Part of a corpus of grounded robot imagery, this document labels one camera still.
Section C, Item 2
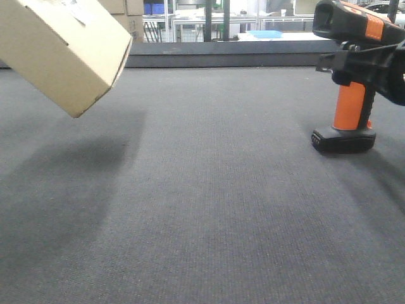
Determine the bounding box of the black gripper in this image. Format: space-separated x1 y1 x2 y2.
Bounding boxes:
316 42 404 106

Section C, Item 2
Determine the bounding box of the brown cardboard box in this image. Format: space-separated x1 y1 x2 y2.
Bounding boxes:
1 1 132 118

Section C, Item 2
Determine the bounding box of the white table with blue tray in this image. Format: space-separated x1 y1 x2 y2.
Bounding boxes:
237 30 327 42

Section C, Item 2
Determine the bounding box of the black conveyor side rail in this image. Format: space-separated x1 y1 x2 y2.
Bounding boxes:
125 40 339 68

